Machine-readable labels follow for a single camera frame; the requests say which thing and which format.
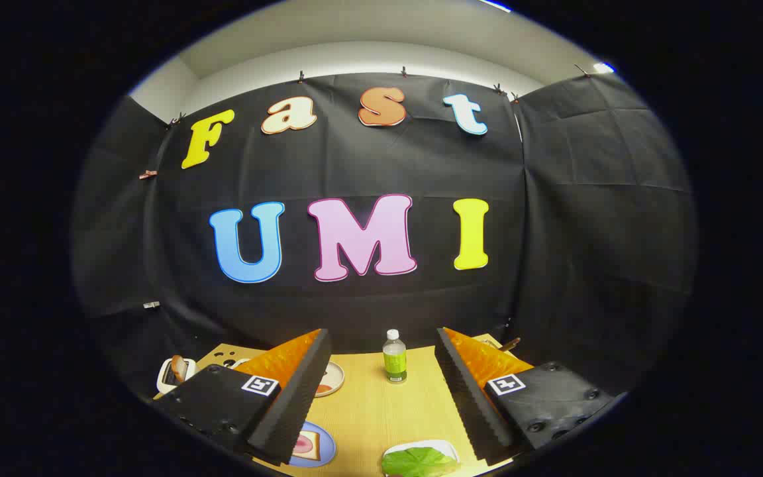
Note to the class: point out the green lettuce leaf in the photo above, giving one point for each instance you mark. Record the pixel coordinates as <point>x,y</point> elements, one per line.
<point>418,462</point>

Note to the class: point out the green label drink bottle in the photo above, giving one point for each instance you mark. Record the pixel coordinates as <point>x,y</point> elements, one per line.
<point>395,361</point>

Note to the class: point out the white oval plate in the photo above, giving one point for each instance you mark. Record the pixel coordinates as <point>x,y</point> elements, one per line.
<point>434,444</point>

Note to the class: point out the round white plate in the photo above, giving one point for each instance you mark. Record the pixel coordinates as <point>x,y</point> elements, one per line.
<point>335,374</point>

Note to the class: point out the blue plate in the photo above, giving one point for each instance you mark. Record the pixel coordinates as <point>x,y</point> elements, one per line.
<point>327,457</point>

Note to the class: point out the white toaster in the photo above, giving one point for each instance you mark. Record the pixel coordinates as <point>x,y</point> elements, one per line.
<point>161,381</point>

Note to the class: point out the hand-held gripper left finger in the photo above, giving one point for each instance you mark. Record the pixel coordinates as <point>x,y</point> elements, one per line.
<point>295,397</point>

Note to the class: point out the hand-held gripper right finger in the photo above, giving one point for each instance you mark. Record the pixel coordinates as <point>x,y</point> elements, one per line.
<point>467,404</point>

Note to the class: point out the copper clip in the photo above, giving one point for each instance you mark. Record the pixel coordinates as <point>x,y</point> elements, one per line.
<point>148,174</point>

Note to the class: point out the ceiling light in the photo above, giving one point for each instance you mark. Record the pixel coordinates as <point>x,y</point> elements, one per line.
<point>603,67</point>
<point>495,5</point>

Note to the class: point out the pink ham slice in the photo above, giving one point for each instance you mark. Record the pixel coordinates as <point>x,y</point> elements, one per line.
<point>303,445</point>

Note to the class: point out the bread slice with ham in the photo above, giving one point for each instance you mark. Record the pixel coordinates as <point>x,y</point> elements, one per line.
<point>315,445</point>

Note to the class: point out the toasted bread slice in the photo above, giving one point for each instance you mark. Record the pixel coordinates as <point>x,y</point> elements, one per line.
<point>178,368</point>

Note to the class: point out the black backdrop cloth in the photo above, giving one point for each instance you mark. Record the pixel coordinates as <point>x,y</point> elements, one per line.
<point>355,165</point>

